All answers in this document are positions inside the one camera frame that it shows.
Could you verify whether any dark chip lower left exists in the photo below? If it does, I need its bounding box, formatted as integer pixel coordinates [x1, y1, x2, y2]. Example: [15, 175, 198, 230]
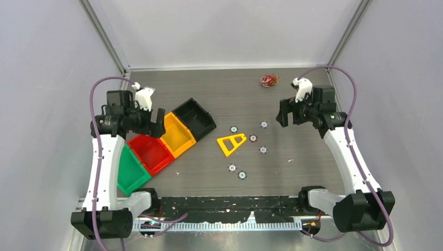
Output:
[228, 164, 237, 173]

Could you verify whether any green plastic bin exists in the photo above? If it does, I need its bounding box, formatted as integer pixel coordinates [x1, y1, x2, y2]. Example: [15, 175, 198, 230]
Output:
[118, 144, 151, 196]

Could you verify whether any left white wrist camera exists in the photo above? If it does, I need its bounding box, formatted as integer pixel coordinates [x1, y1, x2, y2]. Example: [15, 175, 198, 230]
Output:
[131, 82, 155, 112]

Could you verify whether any black plastic bin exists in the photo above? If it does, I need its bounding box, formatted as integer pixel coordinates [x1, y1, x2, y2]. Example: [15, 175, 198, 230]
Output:
[172, 98, 217, 141]

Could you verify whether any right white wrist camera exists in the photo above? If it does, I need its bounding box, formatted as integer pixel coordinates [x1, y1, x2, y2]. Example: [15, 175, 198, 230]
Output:
[291, 78, 313, 103]

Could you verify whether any dark chip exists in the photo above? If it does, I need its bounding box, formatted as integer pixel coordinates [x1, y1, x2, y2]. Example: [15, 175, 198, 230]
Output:
[259, 146, 268, 154]
[230, 126, 238, 133]
[228, 164, 237, 173]
[260, 121, 269, 129]

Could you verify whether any dark chip upper right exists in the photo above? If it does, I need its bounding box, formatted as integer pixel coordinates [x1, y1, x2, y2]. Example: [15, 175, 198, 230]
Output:
[260, 121, 269, 129]

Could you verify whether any red wire bundle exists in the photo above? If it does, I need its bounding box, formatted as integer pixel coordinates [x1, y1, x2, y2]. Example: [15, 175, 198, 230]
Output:
[260, 73, 281, 89]

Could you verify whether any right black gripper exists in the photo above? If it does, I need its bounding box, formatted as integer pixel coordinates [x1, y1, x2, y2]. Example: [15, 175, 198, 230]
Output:
[276, 92, 319, 127]

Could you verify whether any dark chip middle right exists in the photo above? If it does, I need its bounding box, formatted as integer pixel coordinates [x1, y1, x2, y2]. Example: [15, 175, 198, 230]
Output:
[259, 146, 268, 154]

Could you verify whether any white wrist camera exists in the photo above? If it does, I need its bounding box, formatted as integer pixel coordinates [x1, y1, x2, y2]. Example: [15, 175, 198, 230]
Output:
[131, 82, 155, 112]
[291, 78, 313, 103]

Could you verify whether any dark chip lowest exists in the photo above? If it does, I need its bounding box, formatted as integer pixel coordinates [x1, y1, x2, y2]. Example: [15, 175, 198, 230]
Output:
[238, 171, 247, 180]

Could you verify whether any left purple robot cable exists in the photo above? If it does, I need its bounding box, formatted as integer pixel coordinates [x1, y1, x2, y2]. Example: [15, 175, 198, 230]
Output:
[89, 76, 189, 251]

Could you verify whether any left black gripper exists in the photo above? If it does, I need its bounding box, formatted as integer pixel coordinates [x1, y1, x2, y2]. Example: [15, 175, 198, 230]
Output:
[125, 100, 165, 138]

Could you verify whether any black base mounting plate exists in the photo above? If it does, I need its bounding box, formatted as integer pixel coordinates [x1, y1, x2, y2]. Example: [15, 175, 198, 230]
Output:
[132, 195, 327, 224]

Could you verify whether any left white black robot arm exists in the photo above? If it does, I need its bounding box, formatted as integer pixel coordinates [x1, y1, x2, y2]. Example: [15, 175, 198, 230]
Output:
[71, 87, 166, 239]

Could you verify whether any yellow triangular plastic frame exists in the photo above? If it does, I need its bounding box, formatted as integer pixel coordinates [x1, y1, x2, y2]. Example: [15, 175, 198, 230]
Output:
[216, 133, 247, 157]

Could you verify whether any red plastic bin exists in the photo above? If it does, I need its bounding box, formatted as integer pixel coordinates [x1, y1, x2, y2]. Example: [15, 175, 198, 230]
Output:
[127, 135, 175, 177]

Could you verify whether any yellow plastic bin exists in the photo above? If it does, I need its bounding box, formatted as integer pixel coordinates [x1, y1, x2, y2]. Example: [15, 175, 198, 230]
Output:
[160, 112, 196, 158]

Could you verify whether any slotted aluminium rail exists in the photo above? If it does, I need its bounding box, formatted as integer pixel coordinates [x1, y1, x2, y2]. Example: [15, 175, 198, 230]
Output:
[132, 220, 302, 232]

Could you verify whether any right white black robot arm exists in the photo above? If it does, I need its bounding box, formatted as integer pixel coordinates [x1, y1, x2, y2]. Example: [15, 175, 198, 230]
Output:
[276, 86, 395, 233]

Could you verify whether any dark chip upper left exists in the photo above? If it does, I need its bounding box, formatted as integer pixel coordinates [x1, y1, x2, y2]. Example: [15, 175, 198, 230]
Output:
[230, 126, 238, 133]

